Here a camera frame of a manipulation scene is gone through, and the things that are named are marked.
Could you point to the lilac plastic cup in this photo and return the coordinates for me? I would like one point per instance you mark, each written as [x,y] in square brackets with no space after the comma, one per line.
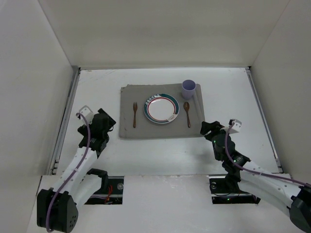
[188,89]

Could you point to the aluminium frame rail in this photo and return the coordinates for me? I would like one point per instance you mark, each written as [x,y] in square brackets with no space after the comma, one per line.
[272,145]
[54,158]

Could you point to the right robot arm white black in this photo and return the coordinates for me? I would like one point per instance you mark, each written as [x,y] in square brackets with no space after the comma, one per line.
[292,197]

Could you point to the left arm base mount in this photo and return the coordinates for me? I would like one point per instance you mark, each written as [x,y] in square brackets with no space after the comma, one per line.
[111,190]

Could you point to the left aluminium frame rail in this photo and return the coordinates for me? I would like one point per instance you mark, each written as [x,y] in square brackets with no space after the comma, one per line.
[54,158]

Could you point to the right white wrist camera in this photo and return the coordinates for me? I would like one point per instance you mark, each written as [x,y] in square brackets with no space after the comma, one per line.
[235,126]

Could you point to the brown wooden spoon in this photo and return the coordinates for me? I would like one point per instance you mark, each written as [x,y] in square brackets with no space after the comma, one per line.
[186,106]

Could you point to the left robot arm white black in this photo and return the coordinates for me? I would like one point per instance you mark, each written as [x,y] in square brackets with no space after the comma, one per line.
[57,207]

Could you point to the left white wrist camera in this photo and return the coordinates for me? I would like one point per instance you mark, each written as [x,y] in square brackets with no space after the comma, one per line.
[85,114]

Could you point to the brown wooden fork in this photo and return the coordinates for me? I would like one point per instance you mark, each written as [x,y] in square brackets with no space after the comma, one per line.
[135,107]

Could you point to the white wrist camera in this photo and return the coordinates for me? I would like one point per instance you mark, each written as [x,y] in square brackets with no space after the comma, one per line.
[85,114]
[235,126]

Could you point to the grey cloth placemat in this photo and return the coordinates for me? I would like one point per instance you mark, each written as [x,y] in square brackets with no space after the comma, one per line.
[145,129]

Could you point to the white plate green red rim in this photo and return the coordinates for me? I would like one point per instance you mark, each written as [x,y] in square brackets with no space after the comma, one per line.
[161,108]

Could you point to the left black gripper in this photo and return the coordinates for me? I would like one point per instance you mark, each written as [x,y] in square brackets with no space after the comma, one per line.
[104,119]

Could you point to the right aluminium frame rail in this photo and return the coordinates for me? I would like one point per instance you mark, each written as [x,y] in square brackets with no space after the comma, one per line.
[272,145]

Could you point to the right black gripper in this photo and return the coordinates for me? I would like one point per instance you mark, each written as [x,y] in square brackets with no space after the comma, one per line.
[211,129]

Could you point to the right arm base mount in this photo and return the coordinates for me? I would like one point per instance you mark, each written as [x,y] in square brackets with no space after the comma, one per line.
[225,190]

